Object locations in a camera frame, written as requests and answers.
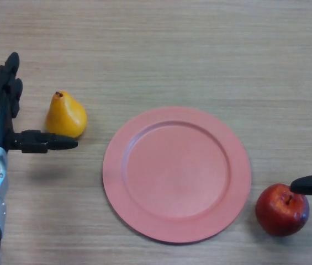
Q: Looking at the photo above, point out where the yellow pear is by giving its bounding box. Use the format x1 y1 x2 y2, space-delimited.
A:
45 91 88 139

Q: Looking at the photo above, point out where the red apple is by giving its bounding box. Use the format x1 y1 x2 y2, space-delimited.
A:
255 183 310 237

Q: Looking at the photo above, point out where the pink round plate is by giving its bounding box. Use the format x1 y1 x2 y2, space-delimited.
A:
102 106 252 244

